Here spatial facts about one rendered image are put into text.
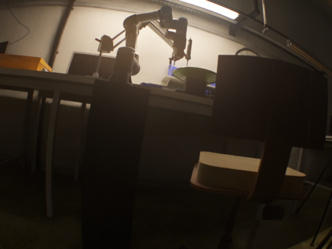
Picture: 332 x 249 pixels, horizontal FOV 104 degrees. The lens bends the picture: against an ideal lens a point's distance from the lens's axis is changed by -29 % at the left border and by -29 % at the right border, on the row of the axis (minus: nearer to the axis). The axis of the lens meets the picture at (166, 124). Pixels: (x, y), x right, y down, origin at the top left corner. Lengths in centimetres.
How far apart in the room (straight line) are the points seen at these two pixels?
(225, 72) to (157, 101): 70
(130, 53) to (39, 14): 196
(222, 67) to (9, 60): 131
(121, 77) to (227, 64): 52
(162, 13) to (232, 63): 63
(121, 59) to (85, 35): 142
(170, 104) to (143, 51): 114
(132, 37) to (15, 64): 83
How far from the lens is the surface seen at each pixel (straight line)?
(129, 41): 105
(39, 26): 255
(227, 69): 45
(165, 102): 110
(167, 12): 99
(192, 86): 111
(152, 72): 206
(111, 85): 76
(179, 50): 100
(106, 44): 115
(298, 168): 336
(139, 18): 102
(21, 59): 137
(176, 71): 112
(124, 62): 87
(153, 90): 104
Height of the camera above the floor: 70
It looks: 1 degrees up
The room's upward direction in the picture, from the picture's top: 9 degrees clockwise
